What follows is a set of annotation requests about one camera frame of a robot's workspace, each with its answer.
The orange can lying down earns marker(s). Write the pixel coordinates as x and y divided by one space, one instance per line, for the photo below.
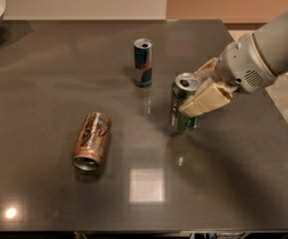
92 142

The blue silver energy drink can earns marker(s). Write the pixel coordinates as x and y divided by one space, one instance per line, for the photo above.
143 62

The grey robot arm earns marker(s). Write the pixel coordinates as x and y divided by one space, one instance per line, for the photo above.
272 42

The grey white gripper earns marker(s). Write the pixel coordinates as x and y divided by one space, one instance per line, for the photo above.
242 64

